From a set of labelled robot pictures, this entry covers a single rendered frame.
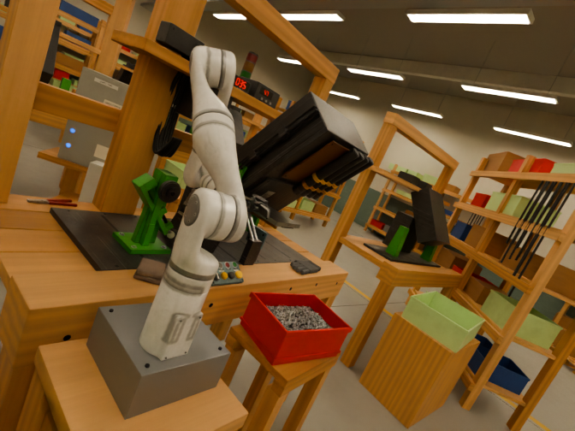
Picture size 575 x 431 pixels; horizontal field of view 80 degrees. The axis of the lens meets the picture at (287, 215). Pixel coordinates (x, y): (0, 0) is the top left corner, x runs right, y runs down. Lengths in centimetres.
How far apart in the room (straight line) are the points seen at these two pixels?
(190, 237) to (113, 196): 92
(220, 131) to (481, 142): 1013
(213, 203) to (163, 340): 28
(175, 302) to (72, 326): 33
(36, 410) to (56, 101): 96
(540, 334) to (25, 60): 366
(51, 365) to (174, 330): 25
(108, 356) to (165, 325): 14
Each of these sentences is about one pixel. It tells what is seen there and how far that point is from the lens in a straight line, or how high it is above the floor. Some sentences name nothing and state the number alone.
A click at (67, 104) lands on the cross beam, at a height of 123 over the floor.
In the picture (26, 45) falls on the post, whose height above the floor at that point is 137.
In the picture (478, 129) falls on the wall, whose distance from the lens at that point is 1083.
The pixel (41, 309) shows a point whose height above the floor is 90.
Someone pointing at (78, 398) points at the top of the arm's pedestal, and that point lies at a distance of 78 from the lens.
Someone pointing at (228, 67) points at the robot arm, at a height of 152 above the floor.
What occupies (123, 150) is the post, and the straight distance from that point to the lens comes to 147.
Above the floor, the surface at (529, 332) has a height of 80.
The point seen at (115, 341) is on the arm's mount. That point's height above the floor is 94.
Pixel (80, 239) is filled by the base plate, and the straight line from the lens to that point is 122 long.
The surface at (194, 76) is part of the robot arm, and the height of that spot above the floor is 146.
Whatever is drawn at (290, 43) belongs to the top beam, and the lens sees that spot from 188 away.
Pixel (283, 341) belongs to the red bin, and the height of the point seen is 89.
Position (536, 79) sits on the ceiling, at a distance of 866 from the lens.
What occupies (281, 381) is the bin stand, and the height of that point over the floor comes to 78.
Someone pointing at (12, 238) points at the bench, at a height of 88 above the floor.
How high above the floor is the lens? 140
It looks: 10 degrees down
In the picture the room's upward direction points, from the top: 23 degrees clockwise
